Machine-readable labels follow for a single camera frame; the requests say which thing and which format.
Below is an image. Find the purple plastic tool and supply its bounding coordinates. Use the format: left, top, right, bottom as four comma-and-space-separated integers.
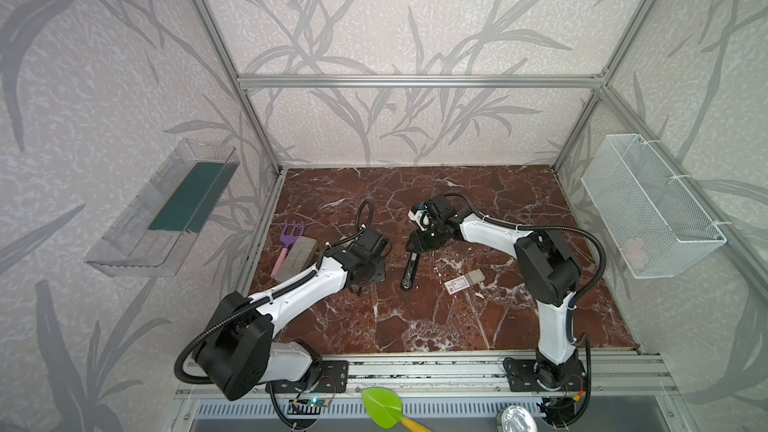
270, 221, 305, 279

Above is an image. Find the grey pad under tool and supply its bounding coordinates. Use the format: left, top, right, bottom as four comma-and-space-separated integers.
275, 236, 318, 283

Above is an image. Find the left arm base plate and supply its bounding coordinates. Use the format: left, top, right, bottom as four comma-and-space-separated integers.
271, 359, 350, 394

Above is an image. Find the silver foil roll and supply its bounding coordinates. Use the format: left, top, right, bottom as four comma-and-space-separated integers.
496, 405, 538, 432

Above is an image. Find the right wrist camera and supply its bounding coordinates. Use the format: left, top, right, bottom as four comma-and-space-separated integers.
408, 203, 432, 231

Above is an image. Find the clear plastic wall bin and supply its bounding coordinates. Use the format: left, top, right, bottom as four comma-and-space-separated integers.
85, 139, 240, 278

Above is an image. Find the red white staple box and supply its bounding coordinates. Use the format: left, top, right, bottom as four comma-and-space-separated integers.
444, 269, 485, 295

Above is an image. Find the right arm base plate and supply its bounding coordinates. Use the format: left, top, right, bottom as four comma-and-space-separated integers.
502, 356, 588, 394

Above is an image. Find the green plastic scoop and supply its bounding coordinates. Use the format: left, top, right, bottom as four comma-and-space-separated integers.
361, 387, 430, 432

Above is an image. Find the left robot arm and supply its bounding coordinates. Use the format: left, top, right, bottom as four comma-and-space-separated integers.
173, 226, 390, 401

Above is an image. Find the black stapler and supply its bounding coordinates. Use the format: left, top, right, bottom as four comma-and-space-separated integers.
400, 252, 421, 291

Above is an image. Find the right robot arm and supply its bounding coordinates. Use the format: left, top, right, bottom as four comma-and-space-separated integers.
401, 192, 606, 391

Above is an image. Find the white wire mesh basket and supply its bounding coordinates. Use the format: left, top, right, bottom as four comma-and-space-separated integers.
582, 134, 727, 279

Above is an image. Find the aluminium front rail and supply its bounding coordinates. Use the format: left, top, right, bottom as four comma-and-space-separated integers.
173, 352, 679, 400

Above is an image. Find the pink object in basket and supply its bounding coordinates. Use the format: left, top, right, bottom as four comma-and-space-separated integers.
623, 237, 649, 267

